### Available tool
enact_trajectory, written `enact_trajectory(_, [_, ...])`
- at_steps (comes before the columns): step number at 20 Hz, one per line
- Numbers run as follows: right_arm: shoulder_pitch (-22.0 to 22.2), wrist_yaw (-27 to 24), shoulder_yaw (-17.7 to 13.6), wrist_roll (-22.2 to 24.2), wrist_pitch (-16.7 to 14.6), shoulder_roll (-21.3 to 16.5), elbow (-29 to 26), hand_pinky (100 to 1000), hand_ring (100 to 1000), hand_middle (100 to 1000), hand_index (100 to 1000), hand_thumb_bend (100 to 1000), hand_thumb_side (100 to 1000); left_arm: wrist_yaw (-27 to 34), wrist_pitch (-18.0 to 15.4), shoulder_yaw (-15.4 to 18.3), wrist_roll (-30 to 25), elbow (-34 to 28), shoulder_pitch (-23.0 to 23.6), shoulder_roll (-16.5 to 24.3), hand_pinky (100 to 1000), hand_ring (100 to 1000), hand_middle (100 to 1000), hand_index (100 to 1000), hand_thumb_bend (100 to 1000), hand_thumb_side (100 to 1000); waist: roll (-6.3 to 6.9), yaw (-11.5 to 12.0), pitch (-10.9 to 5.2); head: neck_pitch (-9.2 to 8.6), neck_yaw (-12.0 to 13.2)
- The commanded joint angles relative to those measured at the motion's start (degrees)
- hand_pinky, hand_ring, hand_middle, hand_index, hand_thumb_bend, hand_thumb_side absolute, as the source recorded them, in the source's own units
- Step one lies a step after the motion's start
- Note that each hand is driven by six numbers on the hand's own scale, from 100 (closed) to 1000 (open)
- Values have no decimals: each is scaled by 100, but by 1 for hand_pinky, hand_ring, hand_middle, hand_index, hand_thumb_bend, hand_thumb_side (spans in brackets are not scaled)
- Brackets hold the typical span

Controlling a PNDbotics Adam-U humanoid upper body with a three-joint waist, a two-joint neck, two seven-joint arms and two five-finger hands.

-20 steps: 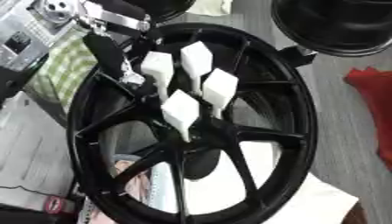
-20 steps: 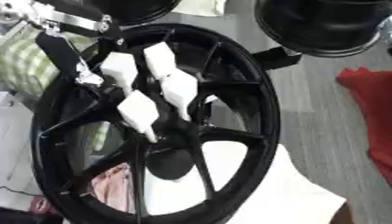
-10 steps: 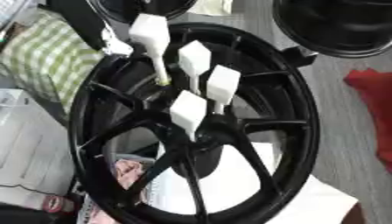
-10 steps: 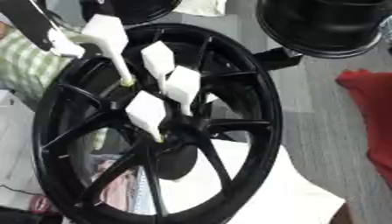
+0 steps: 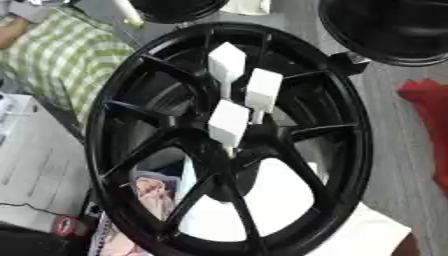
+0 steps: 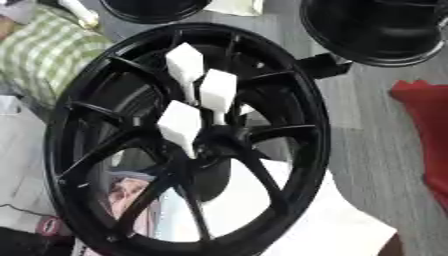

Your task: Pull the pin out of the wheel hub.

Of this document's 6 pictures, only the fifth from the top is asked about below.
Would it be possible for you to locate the black spoked wheel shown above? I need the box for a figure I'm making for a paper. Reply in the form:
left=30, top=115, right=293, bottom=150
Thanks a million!
left=84, top=21, right=375, bottom=256

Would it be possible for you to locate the black round wheel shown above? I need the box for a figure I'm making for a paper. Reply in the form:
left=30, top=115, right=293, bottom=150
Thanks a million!
left=126, top=0, right=231, bottom=25
left=316, top=0, right=448, bottom=67

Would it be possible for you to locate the white paper sheet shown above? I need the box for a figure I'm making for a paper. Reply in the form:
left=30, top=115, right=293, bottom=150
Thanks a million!
left=173, top=156, right=413, bottom=256

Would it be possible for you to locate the pink patterned cloth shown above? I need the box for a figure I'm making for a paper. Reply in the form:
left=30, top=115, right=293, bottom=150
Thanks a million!
left=85, top=170, right=182, bottom=256

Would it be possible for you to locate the person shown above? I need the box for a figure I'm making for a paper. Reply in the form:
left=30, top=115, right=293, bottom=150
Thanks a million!
left=0, top=5, right=137, bottom=132

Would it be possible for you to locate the grey cardboard box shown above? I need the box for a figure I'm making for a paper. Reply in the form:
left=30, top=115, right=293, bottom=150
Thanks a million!
left=0, top=93, right=95, bottom=234

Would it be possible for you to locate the red cloth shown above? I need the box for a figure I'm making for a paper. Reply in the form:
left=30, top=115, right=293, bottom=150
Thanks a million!
left=397, top=79, right=448, bottom=198

